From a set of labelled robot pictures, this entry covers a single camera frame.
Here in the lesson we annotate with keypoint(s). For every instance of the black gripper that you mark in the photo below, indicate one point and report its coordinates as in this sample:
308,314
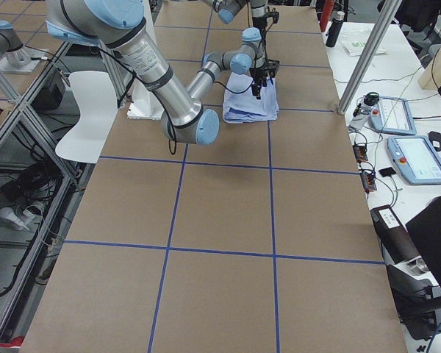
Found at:
257,75
259,22

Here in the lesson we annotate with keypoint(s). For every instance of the light blue striped shirt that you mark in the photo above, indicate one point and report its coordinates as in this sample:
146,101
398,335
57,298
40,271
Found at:
246,108

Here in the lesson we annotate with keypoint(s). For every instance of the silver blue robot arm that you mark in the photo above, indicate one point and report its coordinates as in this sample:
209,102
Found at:
121,26
228,9

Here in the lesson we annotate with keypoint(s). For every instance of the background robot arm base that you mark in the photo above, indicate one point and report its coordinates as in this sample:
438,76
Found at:
15,57

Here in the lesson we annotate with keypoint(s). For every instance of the red fire extinguisher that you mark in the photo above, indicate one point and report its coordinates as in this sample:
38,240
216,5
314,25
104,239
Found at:
327,9

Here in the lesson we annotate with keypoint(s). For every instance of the black water bottle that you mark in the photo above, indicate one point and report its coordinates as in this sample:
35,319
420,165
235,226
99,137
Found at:
335,28

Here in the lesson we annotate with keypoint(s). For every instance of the white green paper booklet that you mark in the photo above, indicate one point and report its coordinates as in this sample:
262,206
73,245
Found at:
354,42

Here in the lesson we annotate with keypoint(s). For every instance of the upper small circuit board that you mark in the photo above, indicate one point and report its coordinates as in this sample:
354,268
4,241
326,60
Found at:
360,153

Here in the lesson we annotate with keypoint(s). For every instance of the small circuit board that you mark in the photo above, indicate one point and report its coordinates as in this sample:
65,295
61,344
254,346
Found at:
360,153
368,181

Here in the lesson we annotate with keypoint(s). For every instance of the upper teach pendant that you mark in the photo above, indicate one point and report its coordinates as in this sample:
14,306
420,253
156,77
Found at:
392,116

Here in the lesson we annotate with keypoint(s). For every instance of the teach pendant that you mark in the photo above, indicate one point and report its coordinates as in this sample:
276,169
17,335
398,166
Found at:
416,159
392,116

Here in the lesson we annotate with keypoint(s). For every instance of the lower small circuit board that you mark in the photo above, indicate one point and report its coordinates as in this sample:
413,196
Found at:
368,181

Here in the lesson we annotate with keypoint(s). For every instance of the small black square pad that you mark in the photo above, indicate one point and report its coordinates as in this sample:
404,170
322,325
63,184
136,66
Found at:
387,172

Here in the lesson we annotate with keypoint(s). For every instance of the white plastic chair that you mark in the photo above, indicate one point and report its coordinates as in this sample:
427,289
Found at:
97,102

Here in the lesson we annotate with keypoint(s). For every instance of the lower teach pendant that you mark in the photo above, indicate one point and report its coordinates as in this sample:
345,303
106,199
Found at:
416,159

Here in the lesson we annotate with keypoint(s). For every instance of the black power adapter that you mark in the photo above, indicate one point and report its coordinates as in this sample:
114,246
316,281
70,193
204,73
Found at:
435,139

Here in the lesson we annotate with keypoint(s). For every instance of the black box with label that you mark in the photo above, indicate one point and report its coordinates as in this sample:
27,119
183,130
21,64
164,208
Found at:
393,234

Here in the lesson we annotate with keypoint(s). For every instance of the black monitor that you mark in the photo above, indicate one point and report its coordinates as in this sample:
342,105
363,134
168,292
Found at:
425,231

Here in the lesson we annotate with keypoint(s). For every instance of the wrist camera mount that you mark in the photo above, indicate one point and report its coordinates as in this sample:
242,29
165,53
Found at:
274,15
273,67

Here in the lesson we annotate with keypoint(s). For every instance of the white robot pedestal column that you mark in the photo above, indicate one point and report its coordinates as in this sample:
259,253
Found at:
144,104

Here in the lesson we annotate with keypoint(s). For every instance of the aluminium frame post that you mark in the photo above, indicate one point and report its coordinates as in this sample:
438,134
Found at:
378,31

